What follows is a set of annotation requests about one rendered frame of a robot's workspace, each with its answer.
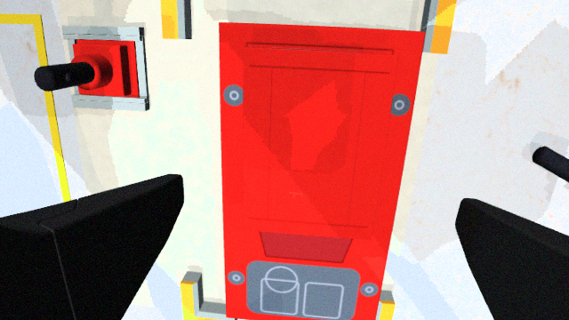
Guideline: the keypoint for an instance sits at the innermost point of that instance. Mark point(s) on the yellow rectangular frame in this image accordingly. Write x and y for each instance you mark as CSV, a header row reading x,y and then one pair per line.
x,y
36,19

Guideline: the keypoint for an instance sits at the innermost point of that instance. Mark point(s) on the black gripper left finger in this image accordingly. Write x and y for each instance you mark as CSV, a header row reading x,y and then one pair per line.
x,y
86,259

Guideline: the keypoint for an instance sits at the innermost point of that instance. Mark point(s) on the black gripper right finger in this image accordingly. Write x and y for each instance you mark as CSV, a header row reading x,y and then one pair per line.
x,y
520,266

